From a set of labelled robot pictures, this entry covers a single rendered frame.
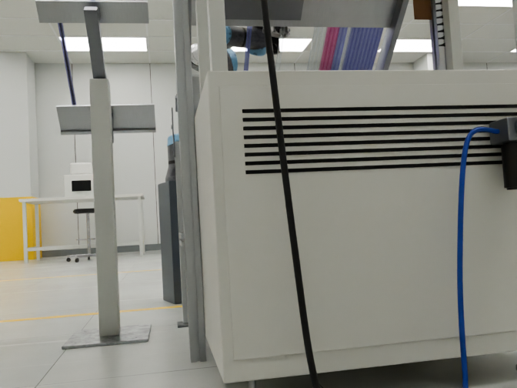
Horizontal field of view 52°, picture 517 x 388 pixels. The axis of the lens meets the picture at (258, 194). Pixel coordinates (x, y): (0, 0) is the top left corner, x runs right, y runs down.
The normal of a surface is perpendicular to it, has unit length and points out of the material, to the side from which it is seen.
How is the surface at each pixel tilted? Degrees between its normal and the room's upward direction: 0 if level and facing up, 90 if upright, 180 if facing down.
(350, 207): 90
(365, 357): 90
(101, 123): 90
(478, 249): 90
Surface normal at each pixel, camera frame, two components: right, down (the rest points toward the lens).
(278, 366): 0.18, -0.07
